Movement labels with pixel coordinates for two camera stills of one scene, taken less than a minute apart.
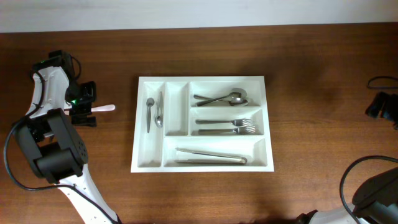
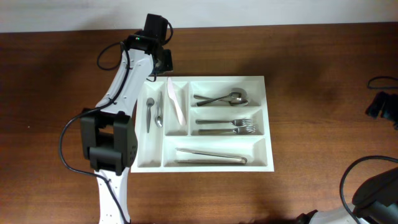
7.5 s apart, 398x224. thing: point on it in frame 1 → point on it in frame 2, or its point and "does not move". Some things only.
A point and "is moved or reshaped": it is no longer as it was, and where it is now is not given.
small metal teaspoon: x=150 y=102 does not move
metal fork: x=240 y=122 does not move
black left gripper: x=85 y=106 → x=168 y=60
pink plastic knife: x=103 y=108 is moved or reshaped
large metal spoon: x=233 y=101 does not move
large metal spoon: x=237 y=93 does not move
